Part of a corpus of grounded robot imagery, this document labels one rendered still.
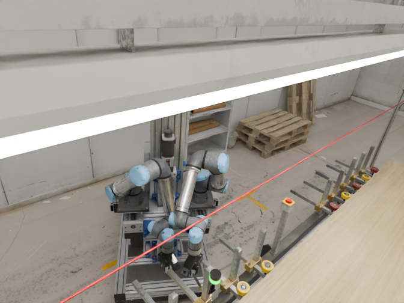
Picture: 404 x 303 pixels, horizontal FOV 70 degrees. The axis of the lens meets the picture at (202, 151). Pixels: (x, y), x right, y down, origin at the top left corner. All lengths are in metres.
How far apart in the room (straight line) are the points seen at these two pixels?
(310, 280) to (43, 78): 1.99
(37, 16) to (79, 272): 2.99
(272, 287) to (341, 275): 0.50
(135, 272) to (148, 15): 2.62
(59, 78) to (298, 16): 0.44
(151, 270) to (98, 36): 2.51
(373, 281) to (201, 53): 2.09
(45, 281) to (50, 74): 2.98
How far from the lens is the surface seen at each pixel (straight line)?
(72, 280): 3.17
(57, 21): 0.32
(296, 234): 2.69
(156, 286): 2.73
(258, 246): 2.09
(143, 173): 1.64
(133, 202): 2.17
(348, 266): 2.34
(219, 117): 4.82
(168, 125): 2.06
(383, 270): 2.45
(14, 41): 3.41
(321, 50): 0.70
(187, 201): 1.69
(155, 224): 1.87
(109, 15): 0.34
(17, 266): 3.45
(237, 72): 0.46
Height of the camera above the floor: 2.46
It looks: 29 degrees down
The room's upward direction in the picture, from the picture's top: 6 degrees clockwise
